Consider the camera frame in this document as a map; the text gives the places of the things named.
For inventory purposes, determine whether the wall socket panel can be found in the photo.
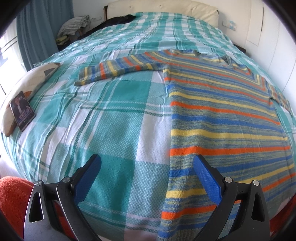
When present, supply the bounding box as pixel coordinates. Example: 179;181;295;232
222;21;236;31

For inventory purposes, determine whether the blue curtain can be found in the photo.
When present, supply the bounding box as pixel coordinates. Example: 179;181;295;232
16;0;74;71

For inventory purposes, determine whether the dark garment on bed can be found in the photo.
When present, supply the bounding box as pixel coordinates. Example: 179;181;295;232
77;15;136;40

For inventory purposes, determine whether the cream padded headboard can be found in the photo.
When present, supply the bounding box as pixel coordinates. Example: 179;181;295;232
103;0;219;28

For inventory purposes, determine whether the patterned cream cushion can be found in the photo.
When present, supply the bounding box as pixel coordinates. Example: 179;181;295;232
1;62;61;137

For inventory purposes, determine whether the smartphone with lit screen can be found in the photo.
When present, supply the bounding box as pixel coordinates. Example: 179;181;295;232
10;91;36;132

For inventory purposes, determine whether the clothes pile beside bed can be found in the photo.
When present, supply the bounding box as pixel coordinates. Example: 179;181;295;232
56;15;91;46

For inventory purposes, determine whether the white wardrobe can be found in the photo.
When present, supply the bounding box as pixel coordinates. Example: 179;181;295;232
245;0;296;93

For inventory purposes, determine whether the red operator clothing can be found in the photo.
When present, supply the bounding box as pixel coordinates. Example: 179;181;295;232
1;176;77;240

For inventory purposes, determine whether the striped knit sweater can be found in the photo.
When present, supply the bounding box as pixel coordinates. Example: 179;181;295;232
76;50;295;240

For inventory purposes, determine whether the teal plaid bedspread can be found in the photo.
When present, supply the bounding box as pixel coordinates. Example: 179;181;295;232
2;12;295;240

